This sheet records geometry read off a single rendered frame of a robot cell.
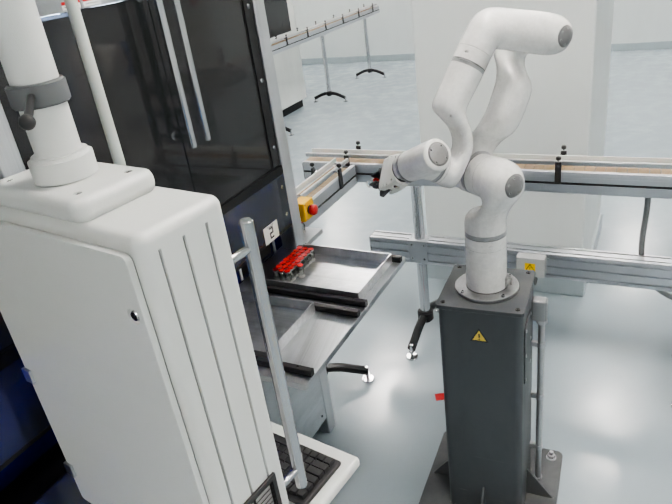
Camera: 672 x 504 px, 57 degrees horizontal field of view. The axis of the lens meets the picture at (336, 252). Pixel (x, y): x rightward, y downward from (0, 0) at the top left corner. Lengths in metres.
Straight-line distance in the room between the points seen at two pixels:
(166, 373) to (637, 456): 2.06
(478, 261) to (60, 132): 1.22
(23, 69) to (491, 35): 1.09
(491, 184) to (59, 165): 1.09
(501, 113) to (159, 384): 1.16
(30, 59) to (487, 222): 1.22
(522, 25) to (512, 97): 0.18
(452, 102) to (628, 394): 1.73
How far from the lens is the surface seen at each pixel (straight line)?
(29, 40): 1.01
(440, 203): 3.50
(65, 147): 1.03
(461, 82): 1.62
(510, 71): 1.77
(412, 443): 2.66
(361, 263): 2.09
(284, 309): 1.90
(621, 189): 2.62
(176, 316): 0.92
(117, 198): 0.97
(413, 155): 1.60
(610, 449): 2.70
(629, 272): 2.80
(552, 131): 3.22
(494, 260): 1.84
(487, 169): 1.71
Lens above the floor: 1.86
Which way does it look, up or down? 27 degrees down
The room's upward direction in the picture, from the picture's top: 8 degrees counter-clockwise
